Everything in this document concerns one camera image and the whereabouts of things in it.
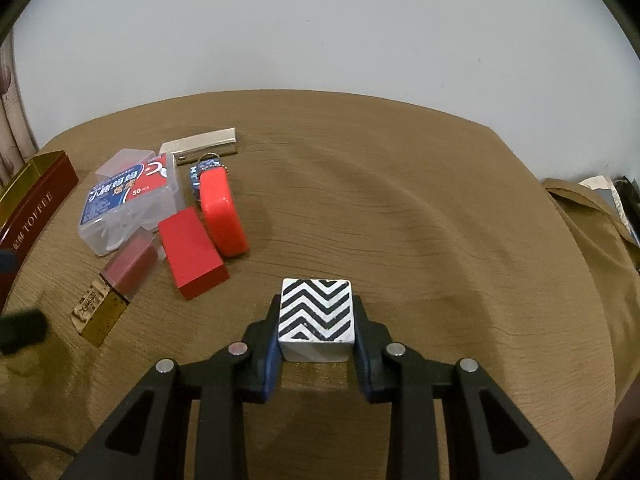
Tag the gold bar stamp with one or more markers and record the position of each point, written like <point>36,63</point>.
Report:
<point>102,320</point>

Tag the small silver packet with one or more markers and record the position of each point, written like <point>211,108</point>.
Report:
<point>205,141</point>

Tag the brown cloth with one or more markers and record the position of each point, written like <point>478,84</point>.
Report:
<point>595,240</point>

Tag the red rectangular block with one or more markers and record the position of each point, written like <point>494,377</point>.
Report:
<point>192,255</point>

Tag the silver foil bag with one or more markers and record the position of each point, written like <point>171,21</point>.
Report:
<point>600,185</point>

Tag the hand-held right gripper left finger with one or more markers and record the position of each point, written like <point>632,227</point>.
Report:
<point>271,366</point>

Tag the silver bar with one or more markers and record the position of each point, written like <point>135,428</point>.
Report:
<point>120,200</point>

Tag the red and gold tin box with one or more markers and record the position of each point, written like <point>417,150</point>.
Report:
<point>35,195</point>

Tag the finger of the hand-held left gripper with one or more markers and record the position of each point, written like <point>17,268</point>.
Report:
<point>22,331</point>
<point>7,261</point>

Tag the patterned curtain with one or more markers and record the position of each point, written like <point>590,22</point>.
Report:
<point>12,125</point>

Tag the red bar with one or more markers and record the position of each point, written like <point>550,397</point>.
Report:
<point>222,210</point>

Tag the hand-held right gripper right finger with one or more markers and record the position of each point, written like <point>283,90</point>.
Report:
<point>362,371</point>

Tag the black white zigzag cube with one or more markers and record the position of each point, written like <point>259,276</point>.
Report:
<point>315,315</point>

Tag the small clear plastic box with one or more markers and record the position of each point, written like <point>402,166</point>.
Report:
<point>122,159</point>

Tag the clear case with red insert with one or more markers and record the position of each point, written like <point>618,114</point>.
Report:
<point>131,265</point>

